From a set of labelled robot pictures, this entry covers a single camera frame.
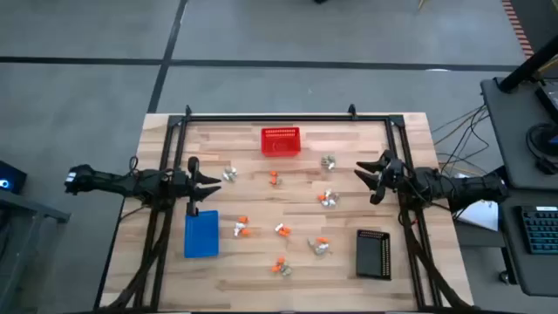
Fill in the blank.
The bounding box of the red plastic basket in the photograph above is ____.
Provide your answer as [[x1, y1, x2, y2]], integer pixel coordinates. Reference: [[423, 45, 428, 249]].
[[261, 126, 302, 157]]

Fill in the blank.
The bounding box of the black computer with blue light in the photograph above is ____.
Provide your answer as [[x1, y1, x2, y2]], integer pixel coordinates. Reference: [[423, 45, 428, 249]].
[[0, 160, 28, 196]]

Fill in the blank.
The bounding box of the white paper sheet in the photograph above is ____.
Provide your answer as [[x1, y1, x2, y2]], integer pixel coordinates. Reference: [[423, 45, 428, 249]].
[[455, 199, 500, 232]]

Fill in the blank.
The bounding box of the grey desk with keyboard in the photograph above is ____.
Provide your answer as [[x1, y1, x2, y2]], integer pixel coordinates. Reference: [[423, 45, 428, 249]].
[[496, 188, 558, 298]]

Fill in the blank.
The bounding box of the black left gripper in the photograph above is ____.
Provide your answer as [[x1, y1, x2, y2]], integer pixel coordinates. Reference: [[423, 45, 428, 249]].
[[172, 155, 222, 218]]

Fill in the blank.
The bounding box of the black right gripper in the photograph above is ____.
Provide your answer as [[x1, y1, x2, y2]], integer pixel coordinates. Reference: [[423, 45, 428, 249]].
[[353, 149, 409, 206]]

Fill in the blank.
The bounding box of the black backlit keyboard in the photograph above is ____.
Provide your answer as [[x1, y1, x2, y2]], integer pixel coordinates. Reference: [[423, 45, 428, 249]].
[[518, 205, 558, 256]]

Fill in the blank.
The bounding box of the black aluminium table frame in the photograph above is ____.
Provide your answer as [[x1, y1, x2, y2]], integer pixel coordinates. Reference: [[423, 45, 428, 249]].
[[98, 113, 476, 314]]

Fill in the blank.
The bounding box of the black stand pole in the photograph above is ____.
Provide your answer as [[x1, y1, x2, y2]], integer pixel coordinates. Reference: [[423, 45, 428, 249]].
[[498, 34, 558, 93]]

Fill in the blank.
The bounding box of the grey metal cart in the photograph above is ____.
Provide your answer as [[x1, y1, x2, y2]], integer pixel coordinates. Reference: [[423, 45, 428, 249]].
[[0, 189, 72, 314]]

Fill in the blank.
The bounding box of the black cable coil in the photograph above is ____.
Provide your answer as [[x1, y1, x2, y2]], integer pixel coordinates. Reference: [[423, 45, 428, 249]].
[[525, 122, 558, 176]]

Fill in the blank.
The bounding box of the orange striped floor tape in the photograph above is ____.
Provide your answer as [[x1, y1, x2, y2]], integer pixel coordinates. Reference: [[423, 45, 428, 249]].
[[500, 0, 535, 59]]

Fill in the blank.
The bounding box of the grey desk with cable coil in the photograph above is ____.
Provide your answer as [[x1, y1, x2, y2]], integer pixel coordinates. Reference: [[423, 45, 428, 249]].
[[480, 77, 558, 191]]

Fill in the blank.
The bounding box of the blue plastic basket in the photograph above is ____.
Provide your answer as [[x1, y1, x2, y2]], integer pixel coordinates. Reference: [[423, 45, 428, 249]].
[[183, 209, 221, 259]]

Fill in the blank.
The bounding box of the black plastic basket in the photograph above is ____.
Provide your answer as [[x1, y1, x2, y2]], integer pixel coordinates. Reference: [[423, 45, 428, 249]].
[[355, 229, 392, 281]]

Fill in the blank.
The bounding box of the black floor cable bundle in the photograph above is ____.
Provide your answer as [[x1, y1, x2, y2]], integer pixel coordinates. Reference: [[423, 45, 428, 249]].
[[431, 104, 492, 175]]

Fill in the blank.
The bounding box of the black laptop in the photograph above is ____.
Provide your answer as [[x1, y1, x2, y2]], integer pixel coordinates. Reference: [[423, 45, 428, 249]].
[[534, 79, 558, 124]]

